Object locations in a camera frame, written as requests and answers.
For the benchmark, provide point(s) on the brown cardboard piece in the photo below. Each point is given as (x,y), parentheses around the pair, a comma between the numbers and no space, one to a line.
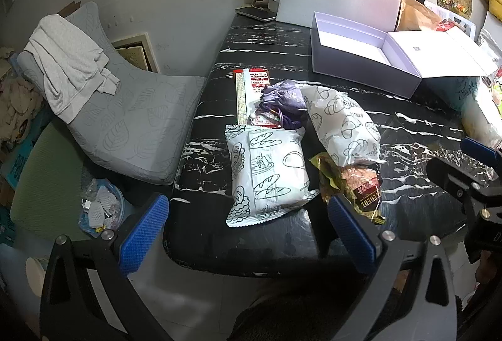
(69,9)

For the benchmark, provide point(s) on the white paper cup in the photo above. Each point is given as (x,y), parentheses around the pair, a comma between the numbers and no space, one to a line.
(36,272)

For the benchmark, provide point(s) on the beige framed wall panel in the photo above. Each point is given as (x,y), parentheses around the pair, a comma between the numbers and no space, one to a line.
(135,52)

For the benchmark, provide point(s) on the red and white packet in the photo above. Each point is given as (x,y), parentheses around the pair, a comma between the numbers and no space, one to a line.
(251,84)

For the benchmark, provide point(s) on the blue printed box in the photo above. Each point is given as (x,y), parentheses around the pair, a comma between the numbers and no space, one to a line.
(17,164)

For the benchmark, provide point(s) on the brown paper bag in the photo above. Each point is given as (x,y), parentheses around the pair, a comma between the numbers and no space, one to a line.
(415,15)

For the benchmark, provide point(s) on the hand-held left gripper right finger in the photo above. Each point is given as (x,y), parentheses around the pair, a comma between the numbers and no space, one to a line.
(351,235)

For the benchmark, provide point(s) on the teal-print white bag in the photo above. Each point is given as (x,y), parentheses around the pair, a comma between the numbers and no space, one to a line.
(478,113)

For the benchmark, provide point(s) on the pile of beige things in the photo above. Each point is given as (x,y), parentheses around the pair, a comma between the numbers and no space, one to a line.
(17,97)

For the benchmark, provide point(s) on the gold brown snack packet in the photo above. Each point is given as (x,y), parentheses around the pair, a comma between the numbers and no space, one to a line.
(353,188)

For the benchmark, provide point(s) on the green chair seat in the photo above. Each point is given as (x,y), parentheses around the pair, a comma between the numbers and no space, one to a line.
(43,188)

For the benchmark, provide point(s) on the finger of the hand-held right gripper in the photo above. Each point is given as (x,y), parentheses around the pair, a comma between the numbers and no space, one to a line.
(480,154)
(451,172)

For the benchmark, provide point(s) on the white bread-print packet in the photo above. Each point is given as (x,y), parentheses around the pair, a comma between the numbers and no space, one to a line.
(270,172)
(345,125)

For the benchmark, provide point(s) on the white garment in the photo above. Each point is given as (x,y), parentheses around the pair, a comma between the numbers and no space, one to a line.
(66,62)

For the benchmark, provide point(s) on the clear bag of scraps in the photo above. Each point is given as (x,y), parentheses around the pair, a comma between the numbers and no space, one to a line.
(102,207)

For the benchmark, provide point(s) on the white printed papers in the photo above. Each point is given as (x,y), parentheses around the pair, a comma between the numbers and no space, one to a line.
(451,17)

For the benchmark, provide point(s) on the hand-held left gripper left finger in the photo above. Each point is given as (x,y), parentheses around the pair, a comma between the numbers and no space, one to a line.
(143,235)

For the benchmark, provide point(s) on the purple tasselled sachet pouch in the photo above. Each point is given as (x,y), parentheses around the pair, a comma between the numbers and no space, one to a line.
(284,101)

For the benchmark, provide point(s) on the silver flat device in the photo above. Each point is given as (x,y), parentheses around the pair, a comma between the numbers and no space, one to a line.
(255,13)

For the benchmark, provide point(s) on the white gift box with lid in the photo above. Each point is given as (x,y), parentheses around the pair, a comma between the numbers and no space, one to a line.
(353,46)

